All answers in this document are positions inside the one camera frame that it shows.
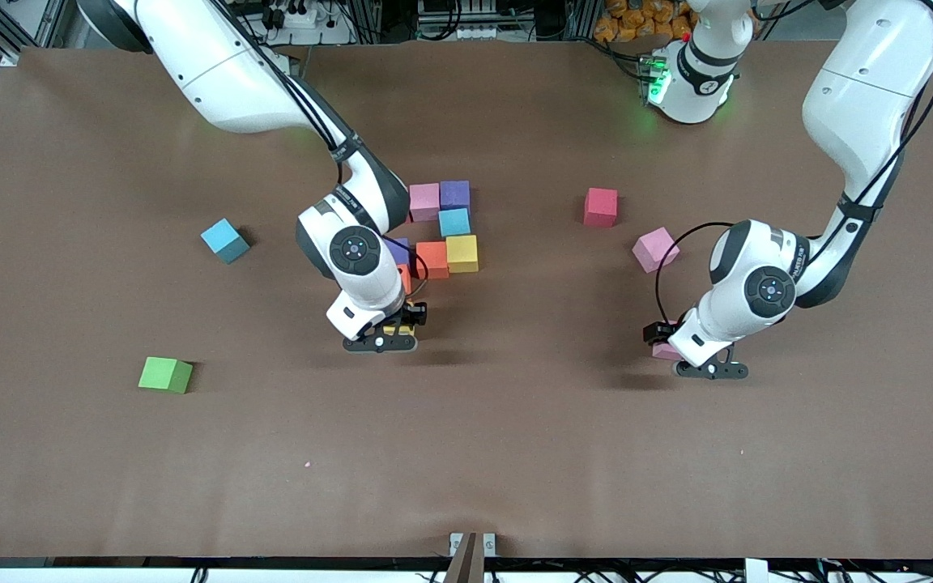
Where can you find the cyan foam cube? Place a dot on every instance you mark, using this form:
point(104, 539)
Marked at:
point(455, 222)
point(224, 240)

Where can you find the orange foam cube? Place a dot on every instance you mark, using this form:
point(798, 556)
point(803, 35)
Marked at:
point(406, 278)
point(432, 260)

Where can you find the small metal bracket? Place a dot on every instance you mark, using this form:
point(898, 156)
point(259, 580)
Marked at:
point(488, 544)

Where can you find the yellow foam cube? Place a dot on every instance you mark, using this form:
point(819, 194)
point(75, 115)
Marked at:
point(400, 329)
point(462, 253)

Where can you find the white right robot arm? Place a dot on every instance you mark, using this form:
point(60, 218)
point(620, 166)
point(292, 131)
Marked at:
point(215, 73)

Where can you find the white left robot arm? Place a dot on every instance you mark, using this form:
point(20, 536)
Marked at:
point(863, 97)

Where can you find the purple foam cube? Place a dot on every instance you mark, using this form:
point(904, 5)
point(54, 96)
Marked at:
point(455, 194)
point(398, 251)

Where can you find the pink foam cube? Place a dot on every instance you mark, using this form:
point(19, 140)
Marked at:
point(655, 248)
point(424, 202)
point(665, 351)

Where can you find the white electronics box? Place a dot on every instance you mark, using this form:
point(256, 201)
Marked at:
point(466, 32)

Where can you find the red foam cube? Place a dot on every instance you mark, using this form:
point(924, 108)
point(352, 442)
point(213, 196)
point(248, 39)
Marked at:
point(600, 206)

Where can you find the orange bagged items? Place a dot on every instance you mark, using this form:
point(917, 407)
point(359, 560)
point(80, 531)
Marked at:
point(636, 20)

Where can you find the white power strip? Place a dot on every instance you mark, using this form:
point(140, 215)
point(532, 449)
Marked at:
point(302, 16)

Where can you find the green foam cube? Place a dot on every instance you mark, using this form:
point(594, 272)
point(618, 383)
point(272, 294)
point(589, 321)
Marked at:
point(163, 374)

